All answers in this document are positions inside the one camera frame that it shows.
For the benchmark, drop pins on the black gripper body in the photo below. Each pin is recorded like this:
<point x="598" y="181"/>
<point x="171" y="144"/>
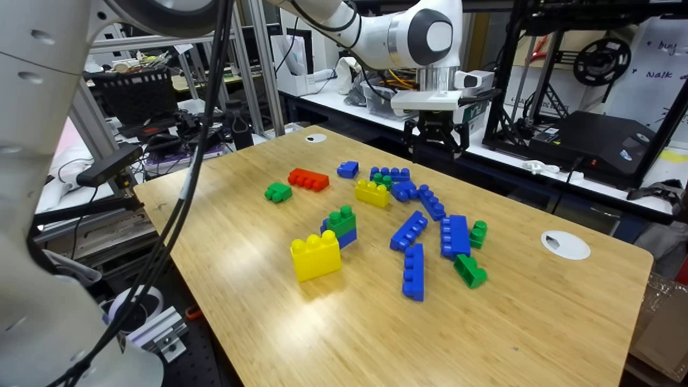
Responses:
<point x="438" y="126"/>

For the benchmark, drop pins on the long blue toy block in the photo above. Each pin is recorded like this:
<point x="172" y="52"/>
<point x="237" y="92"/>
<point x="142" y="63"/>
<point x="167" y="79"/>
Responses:
<point x="414" y="271"/>
<point x="409" y="230"/>
<point x="430" y="202"/>

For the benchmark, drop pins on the green toy block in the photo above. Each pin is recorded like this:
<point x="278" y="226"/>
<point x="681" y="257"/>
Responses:
<point x="342" y="221"/>
<point x="278" y="192"/>
<point x="477" y="233"/>
<point x="469" y="271"/>
<point x="380" y="181"/>

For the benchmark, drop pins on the white workbench top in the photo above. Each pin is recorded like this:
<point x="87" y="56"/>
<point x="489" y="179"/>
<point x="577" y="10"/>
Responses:
<point x="516" y="163"/>

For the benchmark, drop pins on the small yellow toy block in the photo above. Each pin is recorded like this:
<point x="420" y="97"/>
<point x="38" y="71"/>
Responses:
<point x="373" y="194"/>

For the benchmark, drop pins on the small blue toy block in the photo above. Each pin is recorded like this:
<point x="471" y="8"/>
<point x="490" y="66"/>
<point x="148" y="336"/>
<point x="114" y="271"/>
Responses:
<point x="346" y="169"/>

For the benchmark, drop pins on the wide blue toy block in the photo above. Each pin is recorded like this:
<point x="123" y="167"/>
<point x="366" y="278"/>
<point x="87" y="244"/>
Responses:
<point x="454" y="237"/>

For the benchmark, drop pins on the red toy block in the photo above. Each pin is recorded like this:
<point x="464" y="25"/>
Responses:
<point x="307" y="179"/>

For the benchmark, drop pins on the large yellow toy block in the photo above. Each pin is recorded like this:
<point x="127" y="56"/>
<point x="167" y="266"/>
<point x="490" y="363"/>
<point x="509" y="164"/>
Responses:
<point x="315" y="257"/>

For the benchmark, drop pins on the white round table grommet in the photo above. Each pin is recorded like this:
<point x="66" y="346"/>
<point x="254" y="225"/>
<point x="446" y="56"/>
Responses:
<point x="315" y="139"/>
<point x="565" y="244"/>

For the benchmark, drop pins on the black filament spool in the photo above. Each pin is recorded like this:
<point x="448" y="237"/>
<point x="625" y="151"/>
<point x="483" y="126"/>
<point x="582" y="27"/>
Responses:
<point x="577" y="62"/>

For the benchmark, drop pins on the white sheet with writing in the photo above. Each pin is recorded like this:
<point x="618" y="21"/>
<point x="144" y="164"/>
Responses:
<point x="662" y="66"/>

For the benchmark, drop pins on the brown cardboard box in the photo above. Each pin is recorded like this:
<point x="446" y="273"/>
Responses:
<point x="662" y="330"/>

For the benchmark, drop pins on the black plastic crate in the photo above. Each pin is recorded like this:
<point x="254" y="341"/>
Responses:
<point x="136" y="99"/>

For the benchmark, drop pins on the white tape roll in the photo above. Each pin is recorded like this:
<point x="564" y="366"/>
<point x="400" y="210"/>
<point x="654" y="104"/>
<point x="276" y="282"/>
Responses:
<point x="142" y="291"/>

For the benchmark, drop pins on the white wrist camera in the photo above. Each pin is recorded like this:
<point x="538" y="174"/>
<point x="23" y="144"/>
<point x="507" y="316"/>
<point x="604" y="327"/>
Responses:
<point x="426" y="101"/>

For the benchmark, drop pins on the black 3D printer frame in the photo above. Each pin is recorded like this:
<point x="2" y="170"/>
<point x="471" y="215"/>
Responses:
<point x="593" y="141"/>

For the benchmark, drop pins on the aluminium frame post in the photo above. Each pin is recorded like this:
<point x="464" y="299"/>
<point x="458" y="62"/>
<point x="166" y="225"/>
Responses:
<point x="261" y="87"/>
<point x="96" y="126"/>

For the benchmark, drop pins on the aluminium bracket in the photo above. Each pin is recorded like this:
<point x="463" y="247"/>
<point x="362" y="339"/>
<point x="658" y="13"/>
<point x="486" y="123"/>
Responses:
<point x="163" y="336"/>

